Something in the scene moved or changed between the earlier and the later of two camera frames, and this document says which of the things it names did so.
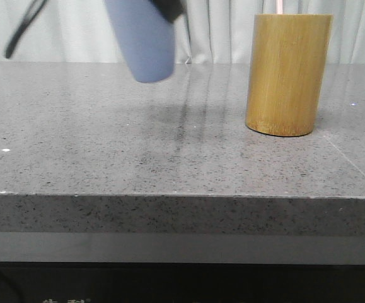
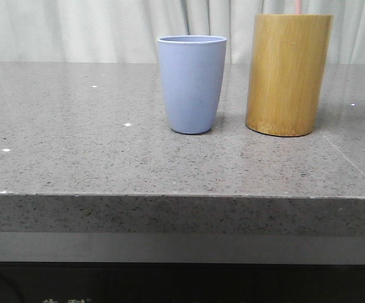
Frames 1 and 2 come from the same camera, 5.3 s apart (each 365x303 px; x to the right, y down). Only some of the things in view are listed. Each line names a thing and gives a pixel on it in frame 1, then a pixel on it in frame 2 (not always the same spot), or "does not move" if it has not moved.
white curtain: x=208 y=31 does not move
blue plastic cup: x=149 y=36 -> x=193 y=69
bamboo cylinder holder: x=288 y=65 does not move
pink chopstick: x=280 y=7 -> x=298 y=10
